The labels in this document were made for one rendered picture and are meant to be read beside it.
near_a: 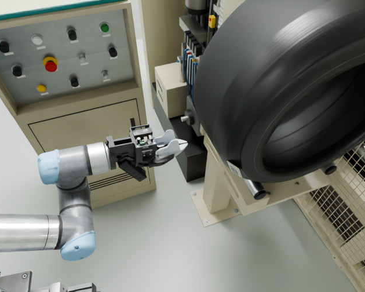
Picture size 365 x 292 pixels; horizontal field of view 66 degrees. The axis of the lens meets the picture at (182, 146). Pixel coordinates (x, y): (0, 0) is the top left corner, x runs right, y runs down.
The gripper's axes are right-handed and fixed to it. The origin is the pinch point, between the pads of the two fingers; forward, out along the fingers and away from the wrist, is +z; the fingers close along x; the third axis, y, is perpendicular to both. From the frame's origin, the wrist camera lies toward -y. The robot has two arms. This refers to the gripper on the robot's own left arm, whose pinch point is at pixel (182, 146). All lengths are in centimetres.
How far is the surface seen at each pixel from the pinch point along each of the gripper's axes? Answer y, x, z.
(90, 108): -30, 55, -20
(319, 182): -25, -11, 54
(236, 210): -103, 21, 58
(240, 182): -22.6, -3.5, 23.4
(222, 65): 21.6, 4.0, 8.9
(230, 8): 21.6, 32.8, 25.9
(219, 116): 12.6, -3.3, 6.8
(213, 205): -96, 25, 42
